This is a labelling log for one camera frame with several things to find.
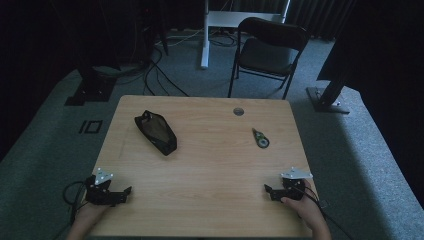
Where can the person's right hand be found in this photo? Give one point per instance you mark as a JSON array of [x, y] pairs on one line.
[[303, 210]]

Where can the white metal desk frame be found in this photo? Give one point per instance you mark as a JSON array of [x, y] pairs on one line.
[[233, 18]]

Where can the black mesh pencil pouch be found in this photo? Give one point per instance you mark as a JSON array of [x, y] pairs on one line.
[[156, 133]]

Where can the grey round table grommet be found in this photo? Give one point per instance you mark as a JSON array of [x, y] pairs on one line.
[[238, 111]]

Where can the black stand base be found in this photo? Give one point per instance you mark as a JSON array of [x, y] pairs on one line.
[[328, 100], [91, 88]]

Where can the dark curtain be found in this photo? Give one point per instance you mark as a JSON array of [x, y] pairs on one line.
[[316, 16]]

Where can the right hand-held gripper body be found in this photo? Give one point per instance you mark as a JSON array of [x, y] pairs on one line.
[[293, 186]]

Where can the person's left hand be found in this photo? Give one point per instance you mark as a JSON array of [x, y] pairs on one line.
[[90, 213]]

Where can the green correction tape dispenser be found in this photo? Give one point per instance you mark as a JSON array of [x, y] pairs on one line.
[[261, 139]]

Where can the black folding chair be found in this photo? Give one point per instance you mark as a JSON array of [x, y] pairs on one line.
[[266, 56]]

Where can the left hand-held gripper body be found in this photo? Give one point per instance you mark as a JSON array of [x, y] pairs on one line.
[[100, 195]]

